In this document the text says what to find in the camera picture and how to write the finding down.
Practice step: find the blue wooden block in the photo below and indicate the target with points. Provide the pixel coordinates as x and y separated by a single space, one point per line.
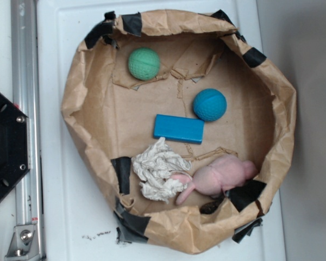
179 129

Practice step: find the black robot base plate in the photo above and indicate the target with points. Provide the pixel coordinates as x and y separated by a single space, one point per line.
14 163

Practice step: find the pink plush bunny toy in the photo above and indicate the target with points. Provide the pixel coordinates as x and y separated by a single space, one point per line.
223 174

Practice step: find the crumpled white paper towel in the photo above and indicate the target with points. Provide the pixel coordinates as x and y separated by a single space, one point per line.
162 172

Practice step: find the white plastic tray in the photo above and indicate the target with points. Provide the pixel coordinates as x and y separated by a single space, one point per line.
79 225

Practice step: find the blue dimpled foam ball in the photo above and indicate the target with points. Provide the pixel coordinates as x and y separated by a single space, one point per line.
209 105

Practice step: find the aluminium extrusion rail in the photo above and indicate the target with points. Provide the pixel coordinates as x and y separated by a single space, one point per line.
25 89

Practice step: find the brown paper bag bin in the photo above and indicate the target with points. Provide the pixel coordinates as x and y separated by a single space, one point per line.
110 115

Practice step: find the green dimpled foam ball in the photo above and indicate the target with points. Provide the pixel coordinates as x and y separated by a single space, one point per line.
144 63

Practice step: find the metal corner bracket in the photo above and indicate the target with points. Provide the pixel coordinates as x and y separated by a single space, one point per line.
24 244

